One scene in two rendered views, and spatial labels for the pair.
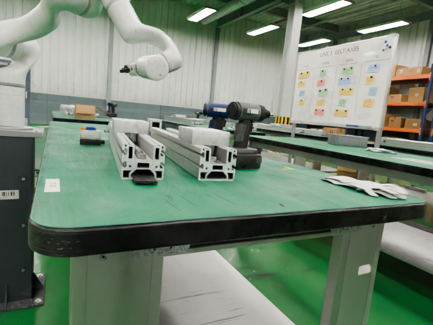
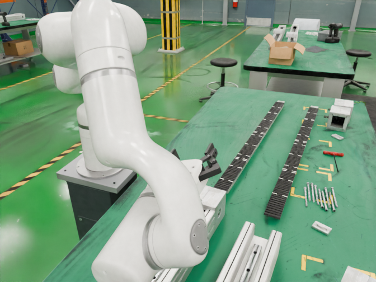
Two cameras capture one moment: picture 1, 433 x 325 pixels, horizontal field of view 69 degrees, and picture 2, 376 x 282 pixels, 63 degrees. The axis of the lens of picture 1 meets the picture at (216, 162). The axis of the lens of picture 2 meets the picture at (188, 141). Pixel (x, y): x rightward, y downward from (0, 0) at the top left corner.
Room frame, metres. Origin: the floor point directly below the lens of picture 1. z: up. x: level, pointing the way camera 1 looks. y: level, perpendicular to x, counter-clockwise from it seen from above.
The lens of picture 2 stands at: (0.99, -0.04, 1.45)
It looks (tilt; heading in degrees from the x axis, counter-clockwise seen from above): 28 degrees down; 48
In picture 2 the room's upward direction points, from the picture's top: straight up
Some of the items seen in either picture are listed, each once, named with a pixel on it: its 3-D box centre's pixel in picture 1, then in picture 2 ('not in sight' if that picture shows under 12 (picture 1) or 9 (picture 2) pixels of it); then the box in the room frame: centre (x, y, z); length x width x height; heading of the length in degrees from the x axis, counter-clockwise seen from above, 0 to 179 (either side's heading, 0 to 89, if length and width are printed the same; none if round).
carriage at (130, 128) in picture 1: (129, 129); not in sight; (1.12, 0.32, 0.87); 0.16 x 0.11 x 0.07; 21
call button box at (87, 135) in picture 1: (92, 137); not in sight; (1.34, 0.53, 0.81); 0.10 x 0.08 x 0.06; 111
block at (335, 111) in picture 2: (153, 125); (335, 118); (2.52, 0.52, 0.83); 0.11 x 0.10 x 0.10; 110
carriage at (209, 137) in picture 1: (202, 140); not in sight; (0.95, 0.05, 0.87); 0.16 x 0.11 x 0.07; 21
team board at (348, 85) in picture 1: (330, 124); not in sight; (4.11, -1.41, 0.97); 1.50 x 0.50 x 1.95; 27
